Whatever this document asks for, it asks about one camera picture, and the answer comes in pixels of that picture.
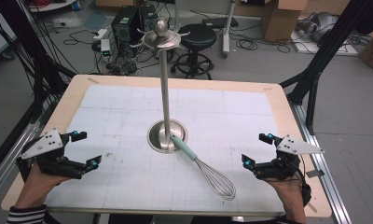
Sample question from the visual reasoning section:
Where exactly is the grey bag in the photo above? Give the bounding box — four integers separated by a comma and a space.
296, 11, 339, 43

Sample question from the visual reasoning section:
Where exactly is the grey tape strip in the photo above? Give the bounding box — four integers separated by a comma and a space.
305, 169, 325, 179

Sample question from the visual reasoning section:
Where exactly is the whisk with teal handle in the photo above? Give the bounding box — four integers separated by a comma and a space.
170, 133, 237, 201

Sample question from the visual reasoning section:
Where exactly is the white grid mat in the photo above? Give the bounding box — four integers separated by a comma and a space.
44, 84, 285, 215

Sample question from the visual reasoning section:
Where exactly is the white device with green display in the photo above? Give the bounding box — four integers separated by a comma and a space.
100, 38, 112, 63

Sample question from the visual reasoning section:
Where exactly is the black cable bundle on floor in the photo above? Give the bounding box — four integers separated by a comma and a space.
229, 29, 292, 54

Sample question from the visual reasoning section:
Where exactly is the flat black device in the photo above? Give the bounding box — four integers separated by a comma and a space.
201, 16, 240, 30

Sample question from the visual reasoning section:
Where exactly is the person's right hand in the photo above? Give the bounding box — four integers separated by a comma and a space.
263, 177, 307, 217

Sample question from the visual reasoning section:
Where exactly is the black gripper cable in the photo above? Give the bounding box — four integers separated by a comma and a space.
295, 155, 313, 207

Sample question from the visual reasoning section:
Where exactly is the large cardboard box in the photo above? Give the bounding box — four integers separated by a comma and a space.
260, 0, 309, 43

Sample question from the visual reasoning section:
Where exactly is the person's left hand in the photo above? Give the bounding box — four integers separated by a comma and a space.
15, 164, 71, 209

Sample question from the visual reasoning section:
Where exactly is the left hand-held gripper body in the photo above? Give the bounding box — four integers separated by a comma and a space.
16, 128, 86, 181

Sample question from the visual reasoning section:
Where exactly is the metal utensil rack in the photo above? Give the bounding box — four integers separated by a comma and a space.
130, 18, 191, 154

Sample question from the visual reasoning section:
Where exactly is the black metal frame stand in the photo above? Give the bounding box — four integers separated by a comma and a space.
279, 0, 373, 136
0, 0, 78, 125

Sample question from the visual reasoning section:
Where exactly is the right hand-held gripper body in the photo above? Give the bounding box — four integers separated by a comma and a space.
253, 134, 325, 181

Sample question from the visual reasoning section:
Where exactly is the white stand pole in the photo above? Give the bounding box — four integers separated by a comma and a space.
222, 0, 238, 59

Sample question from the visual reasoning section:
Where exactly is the white power strip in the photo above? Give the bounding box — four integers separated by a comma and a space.
92, 28, 109, 41

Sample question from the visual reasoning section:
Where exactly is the black round stool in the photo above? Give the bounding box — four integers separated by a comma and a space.
170, 23, 218, 81

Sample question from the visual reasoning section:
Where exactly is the aluminium rail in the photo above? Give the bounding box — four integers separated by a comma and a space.
0, 120, 43, 204
288, 101, 352, 224

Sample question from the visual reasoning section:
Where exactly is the black computer tower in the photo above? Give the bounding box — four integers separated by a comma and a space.
110, 5, 142, 58

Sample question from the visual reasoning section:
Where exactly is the white floor board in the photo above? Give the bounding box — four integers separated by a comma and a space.
290, 29, 360, 58

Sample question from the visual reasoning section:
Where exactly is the small cardboard box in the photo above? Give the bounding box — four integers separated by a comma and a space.
357, 26, 373, 73

